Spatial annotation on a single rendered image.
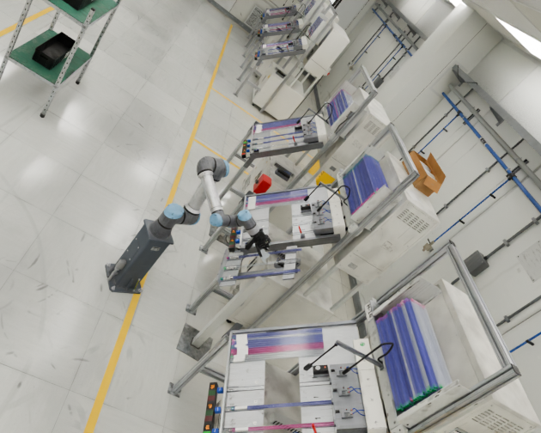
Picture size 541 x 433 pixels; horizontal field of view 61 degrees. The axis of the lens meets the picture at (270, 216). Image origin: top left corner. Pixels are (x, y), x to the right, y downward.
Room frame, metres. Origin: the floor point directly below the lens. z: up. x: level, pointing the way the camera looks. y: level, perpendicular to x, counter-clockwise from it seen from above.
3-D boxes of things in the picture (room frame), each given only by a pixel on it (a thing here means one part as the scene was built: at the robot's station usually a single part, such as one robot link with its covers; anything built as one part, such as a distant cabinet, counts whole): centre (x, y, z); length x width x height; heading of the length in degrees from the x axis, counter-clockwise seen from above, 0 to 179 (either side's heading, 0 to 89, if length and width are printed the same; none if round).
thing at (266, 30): (8.99, 1.87, 0.95); 1.37 x 0.82 x 1.90; 112
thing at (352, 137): (4.65, 0.07, 0.95); 1.35 x 0.82 x 1.90; 112
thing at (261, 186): (3.79, 0.25, 0.39); 0.24 x 0.24 x 0.78; 22
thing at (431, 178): (3.41, -0.60, 1.82); 0.68 x 0.30 x 0.20; 22
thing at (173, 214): (2.49, 0.49, 0.72); 0.13 x 0.12 x 0.14; 149
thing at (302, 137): (4.56, 0.25, 0.66); 1.01 x 0.73 x 1.31; 112
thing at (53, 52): (3.59, 2.44, 0.41); 0.57 x 0.17 x 0.11; 22
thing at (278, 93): (7.65, 1.32, 0.95); 1.36 x 0.82 x 1.90; 112
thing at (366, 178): (3.20, -0.36, 1.52); 0.51 x 0.13 x 0.27; 22
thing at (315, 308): (3.30, -0.45, 0.31); 0.70 x 0.65 x 0.62; 22
